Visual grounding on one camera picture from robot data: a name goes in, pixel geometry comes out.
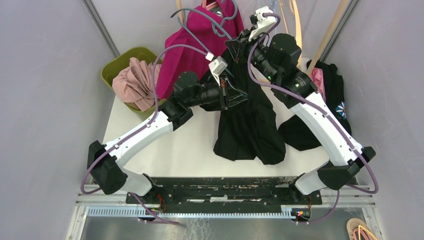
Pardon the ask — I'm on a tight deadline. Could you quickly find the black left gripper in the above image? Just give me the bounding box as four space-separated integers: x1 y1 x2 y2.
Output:
188 73 253 111

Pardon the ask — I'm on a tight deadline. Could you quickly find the light blue hanger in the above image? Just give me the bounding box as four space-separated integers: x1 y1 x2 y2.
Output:
268 0 277 13

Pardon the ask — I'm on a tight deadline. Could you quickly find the light pink dress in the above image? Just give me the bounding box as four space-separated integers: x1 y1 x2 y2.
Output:
112 57 162 112

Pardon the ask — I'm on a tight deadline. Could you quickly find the grey-blue plastic hanger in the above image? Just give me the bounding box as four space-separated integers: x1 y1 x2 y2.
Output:
165 0 244 55

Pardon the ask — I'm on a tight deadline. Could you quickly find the beige wooden hanger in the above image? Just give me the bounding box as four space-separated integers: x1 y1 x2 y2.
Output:
278 0 303 50

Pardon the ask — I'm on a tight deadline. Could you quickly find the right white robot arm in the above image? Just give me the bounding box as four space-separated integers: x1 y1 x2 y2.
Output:
225 29 376 204

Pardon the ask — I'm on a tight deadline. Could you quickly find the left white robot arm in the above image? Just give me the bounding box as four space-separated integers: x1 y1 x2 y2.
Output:
87 71 248 204

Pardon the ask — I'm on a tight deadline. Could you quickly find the magenta skirt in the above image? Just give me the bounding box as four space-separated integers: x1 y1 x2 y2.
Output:
155 0 245 100

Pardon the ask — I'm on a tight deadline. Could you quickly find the pink hanger hook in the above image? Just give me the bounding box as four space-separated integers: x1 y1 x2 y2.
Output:
201 0 219 11

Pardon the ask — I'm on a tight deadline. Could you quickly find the black garment pile with flower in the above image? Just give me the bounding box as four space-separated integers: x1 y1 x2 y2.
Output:
278 61 352 151

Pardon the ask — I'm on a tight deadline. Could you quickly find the pink cloth on pile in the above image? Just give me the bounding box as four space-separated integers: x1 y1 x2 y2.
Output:
310 67 326 102

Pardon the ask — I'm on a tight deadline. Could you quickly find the olive green plastic basket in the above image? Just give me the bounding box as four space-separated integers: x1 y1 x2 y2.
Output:
101 47 162 114

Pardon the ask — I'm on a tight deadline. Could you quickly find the hangers bundle in corner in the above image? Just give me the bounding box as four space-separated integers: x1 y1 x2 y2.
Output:
346 218 378 240

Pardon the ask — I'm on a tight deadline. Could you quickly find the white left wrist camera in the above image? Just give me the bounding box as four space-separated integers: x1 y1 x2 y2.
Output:
208 56 228 86

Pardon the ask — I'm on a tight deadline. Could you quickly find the wooden clothes rack frame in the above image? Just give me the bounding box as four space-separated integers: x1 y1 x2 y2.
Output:
174 0 354 75

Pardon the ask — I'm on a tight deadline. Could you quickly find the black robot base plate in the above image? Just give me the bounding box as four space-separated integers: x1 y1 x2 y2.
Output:
140 176 323 214

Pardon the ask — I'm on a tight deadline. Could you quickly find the grey toothed cable rail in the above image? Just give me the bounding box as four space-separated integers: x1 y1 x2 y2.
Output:
86 205 294 220

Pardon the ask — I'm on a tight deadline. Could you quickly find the grey wall conduit strip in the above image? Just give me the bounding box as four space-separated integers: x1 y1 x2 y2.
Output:
82 0 120 58

